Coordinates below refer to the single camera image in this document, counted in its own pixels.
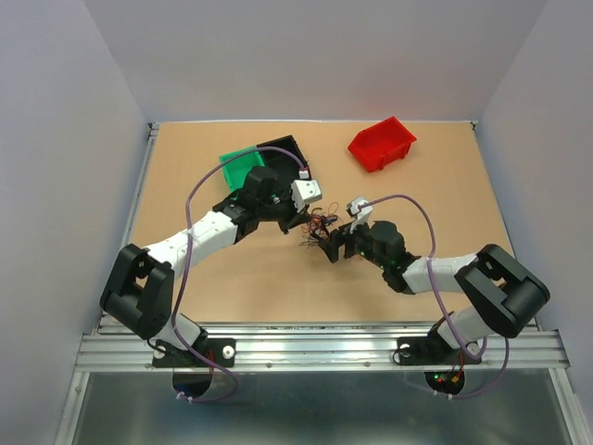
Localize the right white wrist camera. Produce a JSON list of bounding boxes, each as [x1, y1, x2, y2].
[[347, 197, 372, 234]]

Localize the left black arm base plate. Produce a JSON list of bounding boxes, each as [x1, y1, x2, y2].
[[148, 337, 236, 369]]

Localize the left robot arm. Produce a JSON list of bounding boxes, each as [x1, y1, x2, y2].
[[100, 166, 322, 365]]

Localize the black plastic bin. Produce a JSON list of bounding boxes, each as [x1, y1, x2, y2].
[[258, 134, 309, 186]]

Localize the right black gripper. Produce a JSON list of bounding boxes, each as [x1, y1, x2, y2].
[[316, 215, 388, 270]]

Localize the green plastic bin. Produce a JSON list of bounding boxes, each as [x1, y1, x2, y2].
[[219, 146, 265, 192]]

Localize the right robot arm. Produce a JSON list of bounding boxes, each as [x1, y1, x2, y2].
[[319, 221, 550, 365]]

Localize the aluminium rail frame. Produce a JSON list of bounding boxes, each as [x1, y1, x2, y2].
[[50, 121, 593, 445]]

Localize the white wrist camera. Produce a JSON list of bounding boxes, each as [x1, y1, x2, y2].
[[347, 197, 372, 234], [291, 179, 322, 212]]

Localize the red plastic bin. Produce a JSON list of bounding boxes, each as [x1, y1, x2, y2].
[[347, 117, 417, 172]]

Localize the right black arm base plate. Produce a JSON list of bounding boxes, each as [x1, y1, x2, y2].
[[392, 337, 482, 366]]

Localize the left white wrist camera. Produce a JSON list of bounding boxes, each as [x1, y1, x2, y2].
[[291, 179, 322, 212]]

